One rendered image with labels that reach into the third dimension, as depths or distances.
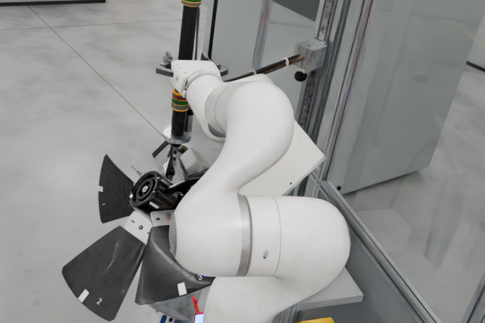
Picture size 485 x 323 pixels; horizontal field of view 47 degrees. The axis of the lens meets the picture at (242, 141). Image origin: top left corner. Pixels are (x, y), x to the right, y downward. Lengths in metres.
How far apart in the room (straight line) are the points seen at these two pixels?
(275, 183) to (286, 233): 1.00
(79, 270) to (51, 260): 1.54
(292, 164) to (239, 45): 2.65
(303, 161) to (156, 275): 0.54
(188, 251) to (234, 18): 3.69
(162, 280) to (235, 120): 0.76
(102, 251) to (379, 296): 0.90
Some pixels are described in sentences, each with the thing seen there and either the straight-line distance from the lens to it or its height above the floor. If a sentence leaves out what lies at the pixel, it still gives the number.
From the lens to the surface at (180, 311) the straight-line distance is 1.62.
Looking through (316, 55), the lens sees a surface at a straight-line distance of 1.82.
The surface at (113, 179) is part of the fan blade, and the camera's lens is 1.82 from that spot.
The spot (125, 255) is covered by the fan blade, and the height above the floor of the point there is 1.05.
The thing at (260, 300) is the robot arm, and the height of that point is 1.59.
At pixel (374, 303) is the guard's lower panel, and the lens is 1.98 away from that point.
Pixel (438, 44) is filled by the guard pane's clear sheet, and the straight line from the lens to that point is 1.66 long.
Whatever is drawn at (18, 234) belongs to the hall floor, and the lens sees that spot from 3.41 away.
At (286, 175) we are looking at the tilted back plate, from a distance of 1.66.
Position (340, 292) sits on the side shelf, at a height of 0.86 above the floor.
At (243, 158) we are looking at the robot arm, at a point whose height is 1.78.
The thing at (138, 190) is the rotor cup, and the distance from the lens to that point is 1.62.
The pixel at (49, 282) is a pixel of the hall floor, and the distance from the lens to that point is 3.10.
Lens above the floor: 2.12
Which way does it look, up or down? 28 degrees down
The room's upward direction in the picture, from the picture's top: 10 degrees clockwise
